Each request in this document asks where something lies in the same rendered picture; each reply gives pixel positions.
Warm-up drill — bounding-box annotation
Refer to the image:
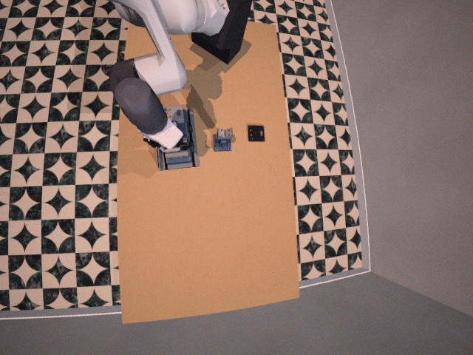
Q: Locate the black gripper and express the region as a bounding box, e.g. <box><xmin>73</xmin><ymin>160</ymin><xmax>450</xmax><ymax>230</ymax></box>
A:
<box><xmin>143</xmin><ymin>135</ymin><xmax>183</xmax><ymax>152</ymax></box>

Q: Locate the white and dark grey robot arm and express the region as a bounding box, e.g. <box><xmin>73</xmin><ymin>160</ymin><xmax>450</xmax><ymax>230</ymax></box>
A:
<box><xmin>107</xmin><ymin>0</ymin><xmax>230</xmax><ymax>150</ymax></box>

